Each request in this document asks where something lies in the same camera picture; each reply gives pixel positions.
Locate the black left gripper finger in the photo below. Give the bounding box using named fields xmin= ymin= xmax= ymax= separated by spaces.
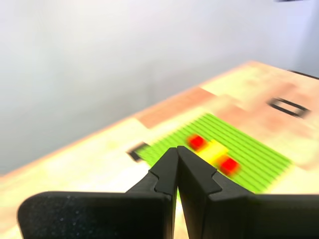
xmin=17 ymin=147 xmax=178 ymax=239
xmin=177 ymin=146 xmax=319 ymax=239

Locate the yellow eight-stud brick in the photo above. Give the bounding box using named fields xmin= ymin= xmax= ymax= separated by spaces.
xmin=199 ymin=139 xmax=230 ymax=166

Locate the red four-stud brick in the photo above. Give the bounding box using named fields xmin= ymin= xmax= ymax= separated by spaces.
xmin=216 ymin=156 xmax=241 ymax=176
xmin=186 ymin=134 xmax=206 ymax=151

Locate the green studded baseplate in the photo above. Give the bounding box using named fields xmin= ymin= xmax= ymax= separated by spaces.
xmin=134 ymin=113 xmax=294 ymax=195

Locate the black tape corner marker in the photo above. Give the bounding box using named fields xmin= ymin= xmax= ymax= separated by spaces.
xmin=126 ymin=141 xmax=150 ymax=164

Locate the black tape rectangle outline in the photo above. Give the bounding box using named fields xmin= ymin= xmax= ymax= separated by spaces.
xmin=266 ymin=97 xmax=312 ymax=119

